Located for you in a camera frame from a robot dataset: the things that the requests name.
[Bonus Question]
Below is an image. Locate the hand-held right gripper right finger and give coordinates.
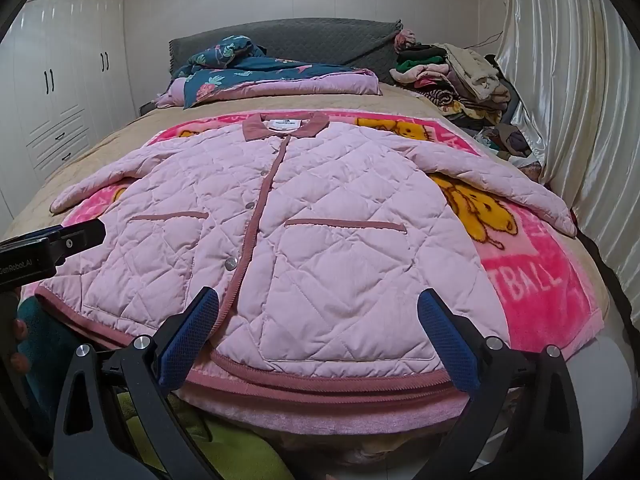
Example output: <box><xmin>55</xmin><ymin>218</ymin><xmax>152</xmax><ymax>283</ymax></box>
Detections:
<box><xmin>417</xmin><ymin>287</ymin><xmax>592</xmax><ymax>480</ymax></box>

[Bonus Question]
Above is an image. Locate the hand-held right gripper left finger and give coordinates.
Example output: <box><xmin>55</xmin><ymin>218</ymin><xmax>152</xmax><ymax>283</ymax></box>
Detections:
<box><xmin>50</xmin><ymin>286</ymin><xmax>222</xmax><ymax>480</ymax></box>

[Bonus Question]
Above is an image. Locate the pink quilted jacket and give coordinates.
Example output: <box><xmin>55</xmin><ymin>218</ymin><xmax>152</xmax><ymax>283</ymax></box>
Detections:
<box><xmin>50</xmin><ymin>112</ymin><xmax>578</xmax><ymax>378</ymax></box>

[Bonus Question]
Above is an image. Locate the pile of folded clothes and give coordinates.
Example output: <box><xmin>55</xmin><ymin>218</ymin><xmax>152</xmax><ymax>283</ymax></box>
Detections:
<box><xmin>390</xmin><ymin>27</ymin><xmax>543</xmax><ymax>181</ymax></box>

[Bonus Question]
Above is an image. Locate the person's left hand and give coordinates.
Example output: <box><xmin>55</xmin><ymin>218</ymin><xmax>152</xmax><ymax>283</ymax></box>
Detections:
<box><xmin>10</xmin><ymin>317</ymin><xmax>30</xmax><ymax>376</ymax></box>

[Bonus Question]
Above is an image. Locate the teal cloth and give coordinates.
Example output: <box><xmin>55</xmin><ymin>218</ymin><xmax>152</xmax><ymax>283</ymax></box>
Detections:
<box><xmin>19</xmin><ymin>296</ymin><xmax>83</xmax><ymax>401</ymax></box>

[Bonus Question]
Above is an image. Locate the pink printed blanket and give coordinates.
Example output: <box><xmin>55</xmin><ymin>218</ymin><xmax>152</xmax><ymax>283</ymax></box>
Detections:
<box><xmin>65</xmin><ymin>112</ymin><xmax>603</xmax><ymax>436</ymax></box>

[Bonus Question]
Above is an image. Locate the white wardrobe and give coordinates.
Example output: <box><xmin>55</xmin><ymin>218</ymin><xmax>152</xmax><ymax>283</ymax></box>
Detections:
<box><xmin>0</xmin><ymin>0</ymin><xmax>138</xmax><ymax>221</ymax></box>

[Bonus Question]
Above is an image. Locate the blue floral quilt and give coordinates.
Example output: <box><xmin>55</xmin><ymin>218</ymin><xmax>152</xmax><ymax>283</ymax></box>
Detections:
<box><xmin>155</xmin><ymin>35</ymin><xmax>381</xmax><ymax>110</ymax></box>

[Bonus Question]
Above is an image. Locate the cream satin curtain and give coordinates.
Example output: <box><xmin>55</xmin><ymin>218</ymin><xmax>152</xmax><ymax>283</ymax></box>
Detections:
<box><xmin>492</xmin><ymin>0</ymin><xmax>640</xmax><ymax>311</ymax></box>

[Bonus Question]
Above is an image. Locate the grey padded headboard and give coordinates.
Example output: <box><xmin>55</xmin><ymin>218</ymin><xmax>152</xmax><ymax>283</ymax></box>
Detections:
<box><xmin>169</xmin><ymin>19</ymin><xmax>403</xmax><ymax>86</ymax></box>

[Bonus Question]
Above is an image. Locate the thin black cable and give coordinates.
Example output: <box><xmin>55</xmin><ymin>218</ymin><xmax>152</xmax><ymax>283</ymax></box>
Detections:
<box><xmin>467</xmin><ymin>31</ymin><xmax>503</xmax><ymax>50</ymax></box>

